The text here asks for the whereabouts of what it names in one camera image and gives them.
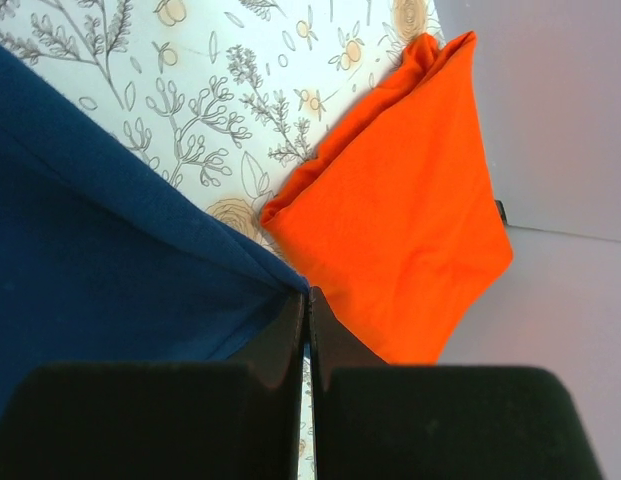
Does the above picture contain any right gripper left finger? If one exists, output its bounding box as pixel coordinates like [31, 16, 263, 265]
[0, 294, 306, 479]

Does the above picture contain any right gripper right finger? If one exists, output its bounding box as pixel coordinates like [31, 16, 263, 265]
[307, 289, 602, 479]

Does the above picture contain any navy blue t shirt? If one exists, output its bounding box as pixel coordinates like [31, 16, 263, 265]
[0, 46, 307, 416]

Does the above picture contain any folded orange t shirt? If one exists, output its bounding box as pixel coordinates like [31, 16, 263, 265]
[260, 32, 513, 365]

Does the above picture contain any floral patterned table mat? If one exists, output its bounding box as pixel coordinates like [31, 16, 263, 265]
[0, 0, 446, 480]

